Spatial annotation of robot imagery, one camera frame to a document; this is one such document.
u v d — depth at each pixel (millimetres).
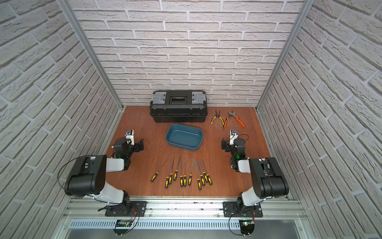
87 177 457
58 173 669
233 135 794
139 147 856
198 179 832
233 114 1141
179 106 981
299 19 729
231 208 738
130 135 815
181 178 834
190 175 850
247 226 708
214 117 1132
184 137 1014
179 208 758
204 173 852
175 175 841
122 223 725
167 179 830
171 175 851
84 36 803
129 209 685
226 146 811
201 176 850
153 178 830
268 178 447
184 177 838
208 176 839
